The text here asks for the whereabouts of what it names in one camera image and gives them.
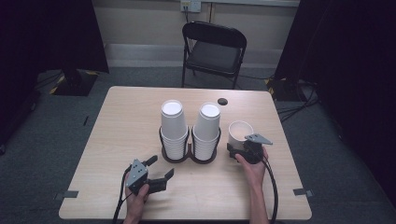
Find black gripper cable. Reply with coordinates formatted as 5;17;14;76
261;156;279;224
111;165;133;224

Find person's left hand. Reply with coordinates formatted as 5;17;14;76
123;182;150;219

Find grey tape strip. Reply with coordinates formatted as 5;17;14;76
52;189;79;202
292;188;315;199

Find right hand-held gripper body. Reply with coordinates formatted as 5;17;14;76
226;133;275;165

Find dark curtain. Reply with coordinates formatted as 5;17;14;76
0;0;110;147
274;0;396;208

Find white wall socket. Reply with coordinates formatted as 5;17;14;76
179;0;203;14

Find dark double cup holder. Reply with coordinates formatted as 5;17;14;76
158;125;223;165

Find black stand base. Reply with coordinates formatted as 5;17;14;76
49;68;101;97
265;77;301;103

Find black folding chair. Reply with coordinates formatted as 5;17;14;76
180;21;248;91

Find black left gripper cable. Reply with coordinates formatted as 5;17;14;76
111;165;133;224

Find person's right hand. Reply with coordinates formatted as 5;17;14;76
233;147;270;189

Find stack of white cups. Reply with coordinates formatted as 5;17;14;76
191;102;221;161
160;99;190;161

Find black floor cables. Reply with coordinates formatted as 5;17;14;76
276;79;321;123

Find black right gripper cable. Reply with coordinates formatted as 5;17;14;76
261;156;279;224

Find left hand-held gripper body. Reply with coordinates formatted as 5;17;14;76
125;159;168;196

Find white paper cup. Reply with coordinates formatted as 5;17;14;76
227;119;255;152

